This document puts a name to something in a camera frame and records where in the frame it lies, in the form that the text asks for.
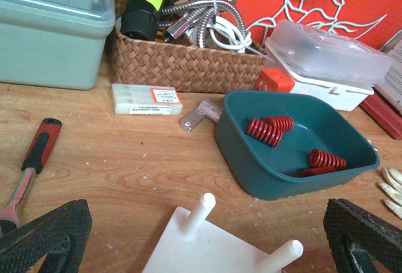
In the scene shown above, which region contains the white peg base plate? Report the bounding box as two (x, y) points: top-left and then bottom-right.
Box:
(143, 193), (304, 272)

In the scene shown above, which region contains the red flat case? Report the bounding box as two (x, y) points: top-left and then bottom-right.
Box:
(360, 92), (401, 140)

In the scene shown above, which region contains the dark green plastic tray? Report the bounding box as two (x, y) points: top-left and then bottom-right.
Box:
(215, 90), (380, 200)

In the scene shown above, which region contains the white coiled cable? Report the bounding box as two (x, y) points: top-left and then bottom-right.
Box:
(207, 15), (254, 54)

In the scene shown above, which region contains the grey plastic storage box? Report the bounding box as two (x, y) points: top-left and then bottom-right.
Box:
(1, 0), (116, 90)

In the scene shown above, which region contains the small orange red box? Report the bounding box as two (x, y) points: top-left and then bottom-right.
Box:
(254, 67), (295, 93)

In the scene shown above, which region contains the white power supply unit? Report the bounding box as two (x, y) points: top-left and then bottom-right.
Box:
(374, 30), (401, 115)

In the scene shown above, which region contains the white clear lidded case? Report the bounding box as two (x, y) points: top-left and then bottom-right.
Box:
(264, 19), (393, 112)

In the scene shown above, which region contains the white work glove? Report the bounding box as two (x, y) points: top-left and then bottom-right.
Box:
(376, 168), (401, 219)

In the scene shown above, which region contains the red spring front tray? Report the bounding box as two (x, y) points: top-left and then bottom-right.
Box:
(307, 149), (347, 170)

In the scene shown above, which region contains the red large spring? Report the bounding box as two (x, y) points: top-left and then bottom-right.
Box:
(246, 118), (283, 147)

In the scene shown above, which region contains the small clear parts box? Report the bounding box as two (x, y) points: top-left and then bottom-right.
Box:
(111, 83), (183, 115)

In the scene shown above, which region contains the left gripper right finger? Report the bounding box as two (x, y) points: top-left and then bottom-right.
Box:
(323, 198), (401, 272)

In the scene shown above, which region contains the woven brown basket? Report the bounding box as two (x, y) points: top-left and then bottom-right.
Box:
(106, 0), (268, 94)

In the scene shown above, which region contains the flexible metal hose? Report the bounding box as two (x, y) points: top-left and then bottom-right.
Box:
(158, 0), (249, 50)

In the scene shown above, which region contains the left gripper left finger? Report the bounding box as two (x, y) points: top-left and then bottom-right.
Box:
(1, 199), (92, 272)

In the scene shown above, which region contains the metal angle bracket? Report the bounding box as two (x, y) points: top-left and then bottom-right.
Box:
(179, 99), (222, 132)

